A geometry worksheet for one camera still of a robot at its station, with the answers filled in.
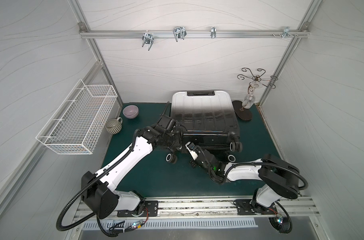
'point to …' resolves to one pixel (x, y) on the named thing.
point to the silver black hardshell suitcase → (208, 119)
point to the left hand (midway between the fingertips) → (181, 143)
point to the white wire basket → (75, 127)
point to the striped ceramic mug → (113, 126)
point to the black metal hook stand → (244, 113)
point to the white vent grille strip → (93, 224)
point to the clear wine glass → (249, 100)
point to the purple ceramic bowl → (130, 111)
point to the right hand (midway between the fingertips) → (188, 148)
